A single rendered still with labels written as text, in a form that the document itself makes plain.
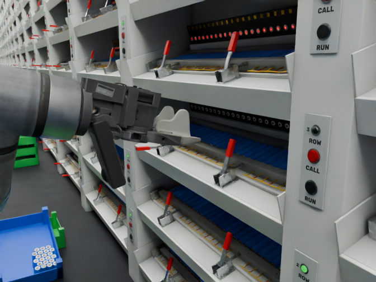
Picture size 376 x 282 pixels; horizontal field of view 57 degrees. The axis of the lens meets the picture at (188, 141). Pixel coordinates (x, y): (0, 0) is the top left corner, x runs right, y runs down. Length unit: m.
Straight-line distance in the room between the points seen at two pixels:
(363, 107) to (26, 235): 1.31
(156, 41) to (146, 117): 0.52
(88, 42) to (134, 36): 0.70
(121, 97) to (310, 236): 0.34
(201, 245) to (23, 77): 0.56
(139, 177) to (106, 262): 0.44
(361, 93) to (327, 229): 0.18
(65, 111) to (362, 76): 0.37
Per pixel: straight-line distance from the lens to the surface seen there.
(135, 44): 1.02
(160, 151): 0.89
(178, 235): 0.91
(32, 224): 1.55
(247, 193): 0.64
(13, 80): 0.49
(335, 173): 0.46
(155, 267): 1.15
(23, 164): 2.75
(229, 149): 0.67
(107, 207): 1.59
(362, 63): 0.44
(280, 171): 0.64
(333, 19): 0.46
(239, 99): 0.59
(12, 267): 1.41
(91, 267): 1.38
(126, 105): 0.52
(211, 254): 0.82
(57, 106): 0.48
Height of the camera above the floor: 0.72
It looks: 13 degrees down
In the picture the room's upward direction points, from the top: straight up
